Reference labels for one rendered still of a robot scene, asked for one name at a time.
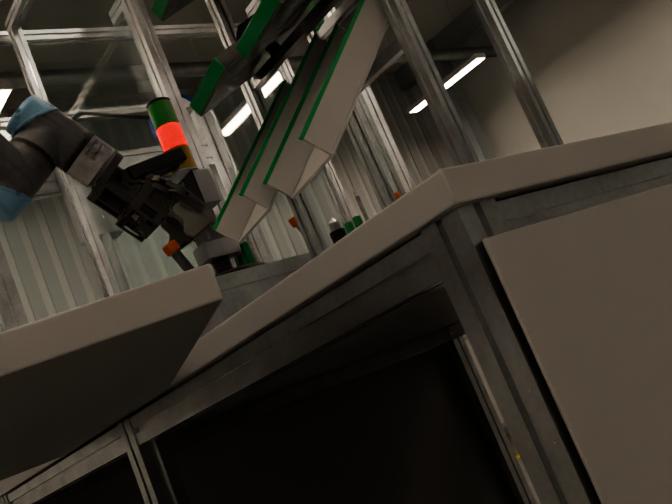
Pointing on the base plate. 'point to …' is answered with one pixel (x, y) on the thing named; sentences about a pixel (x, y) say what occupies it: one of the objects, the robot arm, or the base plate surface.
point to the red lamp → (171, 135)
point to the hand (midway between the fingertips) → (213, 232)
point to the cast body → (214, 247)
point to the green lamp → (162, 113)
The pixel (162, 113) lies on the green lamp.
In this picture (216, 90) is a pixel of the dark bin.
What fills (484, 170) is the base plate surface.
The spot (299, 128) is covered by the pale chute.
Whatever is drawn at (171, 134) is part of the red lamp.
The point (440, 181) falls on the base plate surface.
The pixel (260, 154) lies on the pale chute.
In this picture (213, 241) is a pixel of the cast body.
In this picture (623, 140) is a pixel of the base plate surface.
